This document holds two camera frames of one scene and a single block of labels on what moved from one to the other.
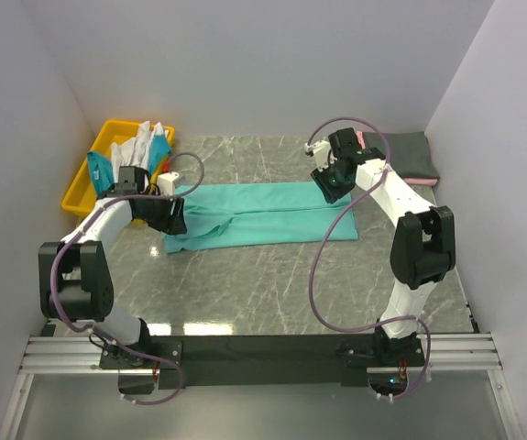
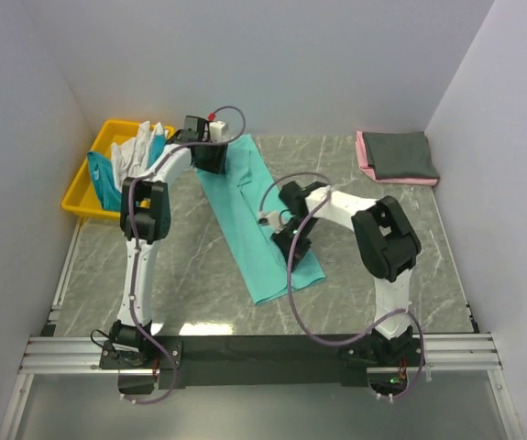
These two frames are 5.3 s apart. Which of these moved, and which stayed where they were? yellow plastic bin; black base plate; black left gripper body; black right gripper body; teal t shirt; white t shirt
Moved: black left gripper body; black right gripper body
Stayed: white t shirt; black base plate; yellow plastic bin; teal t shirt
